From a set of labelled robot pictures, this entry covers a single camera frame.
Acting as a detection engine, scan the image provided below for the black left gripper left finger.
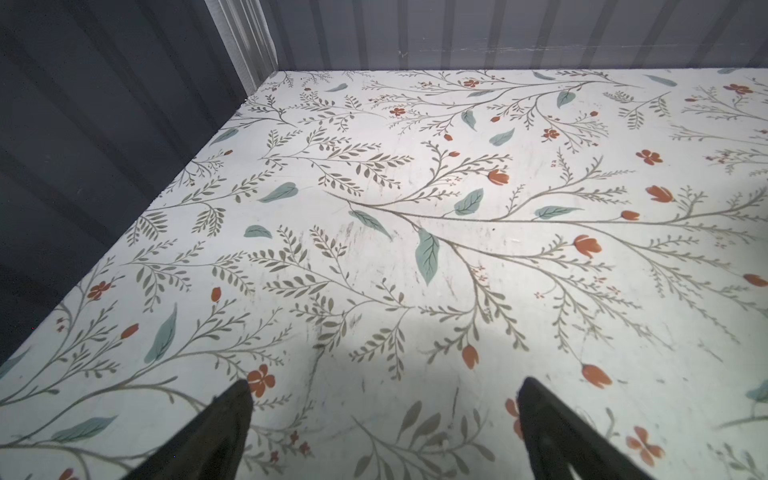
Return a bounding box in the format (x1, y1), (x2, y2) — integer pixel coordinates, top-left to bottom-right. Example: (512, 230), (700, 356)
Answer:
(125, 380), (253, 479)

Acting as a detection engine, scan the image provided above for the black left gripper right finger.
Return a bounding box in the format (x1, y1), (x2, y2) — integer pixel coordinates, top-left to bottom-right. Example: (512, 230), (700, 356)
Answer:
(517, 377), (651, 480)

